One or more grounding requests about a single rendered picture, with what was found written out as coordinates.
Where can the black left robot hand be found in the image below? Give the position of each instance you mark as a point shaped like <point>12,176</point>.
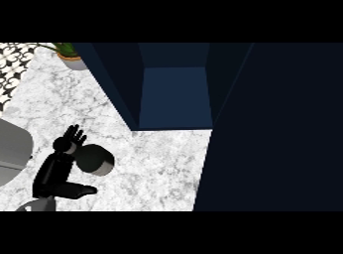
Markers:
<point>52,175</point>

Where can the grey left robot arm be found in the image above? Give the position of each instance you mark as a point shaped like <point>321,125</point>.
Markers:
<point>39,205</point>

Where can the dark wine bottle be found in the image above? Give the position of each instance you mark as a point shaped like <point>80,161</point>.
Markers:
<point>94,160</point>

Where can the dark blue open cabinet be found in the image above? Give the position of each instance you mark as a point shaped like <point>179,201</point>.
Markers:
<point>175,96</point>

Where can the grey rounded appliance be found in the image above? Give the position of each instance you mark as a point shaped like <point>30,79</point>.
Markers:
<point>4,152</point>

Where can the green potted plant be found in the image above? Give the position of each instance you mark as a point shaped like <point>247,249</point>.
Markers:
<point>72,58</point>

